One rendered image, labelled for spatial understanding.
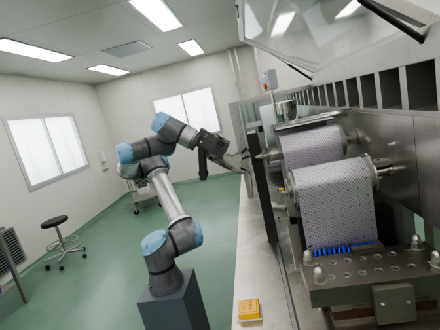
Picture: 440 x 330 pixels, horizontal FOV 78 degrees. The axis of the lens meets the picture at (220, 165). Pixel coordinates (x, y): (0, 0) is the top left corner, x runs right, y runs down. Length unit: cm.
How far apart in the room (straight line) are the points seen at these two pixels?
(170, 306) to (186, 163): 570
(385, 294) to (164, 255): 77
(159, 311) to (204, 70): 578
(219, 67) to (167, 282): 571
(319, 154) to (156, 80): 589
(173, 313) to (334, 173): 82
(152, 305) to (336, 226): 77
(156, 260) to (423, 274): 89
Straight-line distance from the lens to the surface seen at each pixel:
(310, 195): 96
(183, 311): 124
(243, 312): 101
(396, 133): 101
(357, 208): 102
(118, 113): 716
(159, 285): 124
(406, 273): 95
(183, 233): 120
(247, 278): 119
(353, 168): 99
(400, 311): 96
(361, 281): 91
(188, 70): 662
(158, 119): 94
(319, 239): 103
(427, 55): 85
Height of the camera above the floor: 158
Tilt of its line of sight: 11 degrees down
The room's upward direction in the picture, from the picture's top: 13 degrees counter-clockwise
